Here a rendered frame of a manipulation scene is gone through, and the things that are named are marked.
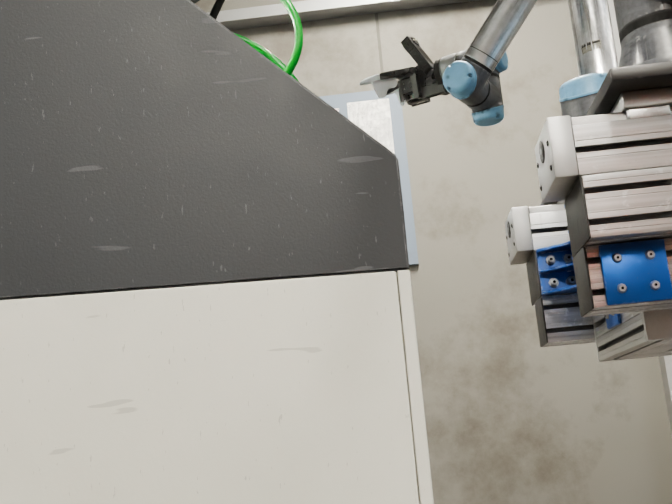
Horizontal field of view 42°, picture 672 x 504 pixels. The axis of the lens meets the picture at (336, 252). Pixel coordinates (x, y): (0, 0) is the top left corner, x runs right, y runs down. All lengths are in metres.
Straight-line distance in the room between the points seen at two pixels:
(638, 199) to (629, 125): 0.11
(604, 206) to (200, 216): 0.55
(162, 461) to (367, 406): 0.27
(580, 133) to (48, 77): 0.74
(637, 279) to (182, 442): 0.65
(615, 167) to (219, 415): 0.63
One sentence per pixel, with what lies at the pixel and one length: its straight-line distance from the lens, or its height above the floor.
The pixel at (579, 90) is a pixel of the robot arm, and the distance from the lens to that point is 1.86.
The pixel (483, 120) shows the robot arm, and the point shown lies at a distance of 2.11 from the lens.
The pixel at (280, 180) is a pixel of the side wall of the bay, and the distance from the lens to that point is 1.20.
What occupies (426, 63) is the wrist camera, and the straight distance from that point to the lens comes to 2.22.
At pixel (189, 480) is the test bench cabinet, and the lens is 1.16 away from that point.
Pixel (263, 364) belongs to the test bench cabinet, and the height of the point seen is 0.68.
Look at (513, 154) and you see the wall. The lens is 4.36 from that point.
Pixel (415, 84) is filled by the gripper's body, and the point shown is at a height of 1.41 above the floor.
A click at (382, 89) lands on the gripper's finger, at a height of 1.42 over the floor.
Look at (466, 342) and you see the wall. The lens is 4.15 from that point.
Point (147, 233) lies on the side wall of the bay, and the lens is 1.20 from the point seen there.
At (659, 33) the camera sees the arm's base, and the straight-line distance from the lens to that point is 1.37.
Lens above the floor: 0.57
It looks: 12 degrees up
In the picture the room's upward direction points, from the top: 5 degrees counter-clockwise
